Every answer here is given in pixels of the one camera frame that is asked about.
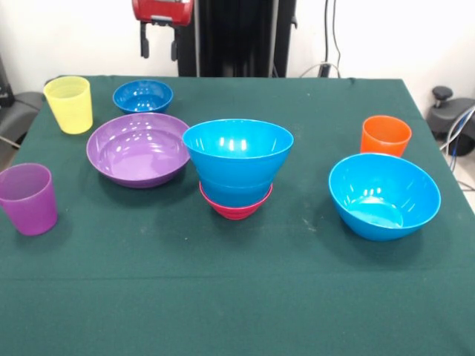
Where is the wide purple bowl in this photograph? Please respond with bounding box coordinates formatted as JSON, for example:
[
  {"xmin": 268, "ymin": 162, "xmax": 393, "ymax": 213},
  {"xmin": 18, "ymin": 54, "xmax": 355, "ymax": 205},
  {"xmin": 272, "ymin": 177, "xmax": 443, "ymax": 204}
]
[{"xmin": 85, "ymin": 112, "xmax": 191, "ymax": 189}]

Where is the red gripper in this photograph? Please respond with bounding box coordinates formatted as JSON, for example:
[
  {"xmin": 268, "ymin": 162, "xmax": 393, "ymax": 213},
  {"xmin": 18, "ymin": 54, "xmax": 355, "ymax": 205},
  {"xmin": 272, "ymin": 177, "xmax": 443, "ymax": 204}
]
[{"xmin": 131, "ymin": 0, "xmax": 195, "ymax": 62}]

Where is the purple cup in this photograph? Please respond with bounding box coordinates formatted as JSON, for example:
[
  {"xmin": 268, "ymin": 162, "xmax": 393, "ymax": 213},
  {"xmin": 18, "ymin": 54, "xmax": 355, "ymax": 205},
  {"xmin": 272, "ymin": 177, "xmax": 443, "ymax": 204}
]
[{"xmin": 0, "ymin": 162, "xmax": 59, "ymax": 237}]

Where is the small dark blue bowl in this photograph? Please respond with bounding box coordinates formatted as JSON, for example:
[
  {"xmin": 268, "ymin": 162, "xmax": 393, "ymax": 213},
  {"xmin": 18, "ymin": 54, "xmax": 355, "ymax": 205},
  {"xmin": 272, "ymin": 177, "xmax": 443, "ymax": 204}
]
[{"xmin": 112, "ymin": 79, "xmax": 174, "ymax": 115}]

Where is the grey padded chair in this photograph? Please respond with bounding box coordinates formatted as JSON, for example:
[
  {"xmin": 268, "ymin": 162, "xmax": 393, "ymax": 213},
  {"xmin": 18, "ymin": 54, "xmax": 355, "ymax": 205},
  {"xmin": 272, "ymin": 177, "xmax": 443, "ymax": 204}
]
[{"xmin": 0, "ymin": 55, "xmax": 42, "ymax": 150}]

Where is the dark grey chair base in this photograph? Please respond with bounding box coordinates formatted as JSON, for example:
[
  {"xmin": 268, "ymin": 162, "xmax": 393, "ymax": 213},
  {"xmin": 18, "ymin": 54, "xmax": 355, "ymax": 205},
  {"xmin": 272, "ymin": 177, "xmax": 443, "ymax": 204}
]
[{"xmin": 426, "ymin": 85, "xmax": 475, "ymax": 156}]

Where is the black wall cable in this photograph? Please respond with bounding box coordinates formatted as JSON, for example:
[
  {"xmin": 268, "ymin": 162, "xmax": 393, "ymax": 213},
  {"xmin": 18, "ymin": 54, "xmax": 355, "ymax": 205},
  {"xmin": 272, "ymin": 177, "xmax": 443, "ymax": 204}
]
[{"xmin": 298, "ymin": 0, "xmax": 343, "ymax": 79}]

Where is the orange cup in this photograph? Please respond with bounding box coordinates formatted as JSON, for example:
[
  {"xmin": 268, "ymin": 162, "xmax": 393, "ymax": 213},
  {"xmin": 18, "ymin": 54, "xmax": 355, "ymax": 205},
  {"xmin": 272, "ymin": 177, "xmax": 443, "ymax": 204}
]
[{"xmin": 360, "ymin": 115, "xmax": 413, "ymax": 158}]

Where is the large blue bowl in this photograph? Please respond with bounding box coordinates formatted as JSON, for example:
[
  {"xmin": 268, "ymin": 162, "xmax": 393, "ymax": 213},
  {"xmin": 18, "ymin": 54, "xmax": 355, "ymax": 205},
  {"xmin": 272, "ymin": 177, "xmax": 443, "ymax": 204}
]
[
  {"xmin": 327, "ymin": 152, "xmax": 442, "ymax": 243},
  {"xmin": 181, "ymin": 118, "xmax": 295, "ymax": 188}
]

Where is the dark green tablecloth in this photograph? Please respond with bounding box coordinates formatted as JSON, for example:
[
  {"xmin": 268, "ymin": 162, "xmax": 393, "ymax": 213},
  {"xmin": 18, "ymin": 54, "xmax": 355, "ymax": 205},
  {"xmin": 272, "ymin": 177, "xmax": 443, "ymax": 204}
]
[{"xmin": 0, "ymin": 75, "xmax": 475, "ymax": 356}]

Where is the yellow cup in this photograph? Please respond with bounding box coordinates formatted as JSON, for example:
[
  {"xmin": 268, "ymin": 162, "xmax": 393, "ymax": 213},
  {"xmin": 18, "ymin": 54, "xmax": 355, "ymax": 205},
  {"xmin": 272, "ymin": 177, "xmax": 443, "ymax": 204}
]
[{"xmin": 43, "ymin": 76, "xmax": 94, "ymax": 135}]

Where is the bundle of light cables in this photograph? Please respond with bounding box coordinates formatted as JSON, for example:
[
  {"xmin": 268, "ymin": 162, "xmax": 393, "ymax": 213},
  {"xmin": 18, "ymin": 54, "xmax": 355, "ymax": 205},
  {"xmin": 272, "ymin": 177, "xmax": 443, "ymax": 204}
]
[{"xmin": 440, "ymin": 105, "xmax": 475, "ymax": 194}]

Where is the translucent light blue bowl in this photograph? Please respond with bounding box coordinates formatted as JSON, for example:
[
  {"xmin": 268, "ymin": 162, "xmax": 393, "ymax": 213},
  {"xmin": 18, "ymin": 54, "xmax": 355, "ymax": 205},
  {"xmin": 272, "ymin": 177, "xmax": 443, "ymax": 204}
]
[{"xmin": 200, "ymin": 177, "xmax": 273, "ymax": 207}]

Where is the small red bowl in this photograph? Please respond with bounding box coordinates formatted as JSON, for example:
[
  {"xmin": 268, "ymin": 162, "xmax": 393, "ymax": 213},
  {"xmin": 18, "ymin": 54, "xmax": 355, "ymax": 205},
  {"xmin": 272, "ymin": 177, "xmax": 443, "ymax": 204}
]
[{"xmin": 198, "ymin": 180, "xmax": 275, "ymax": 221}]

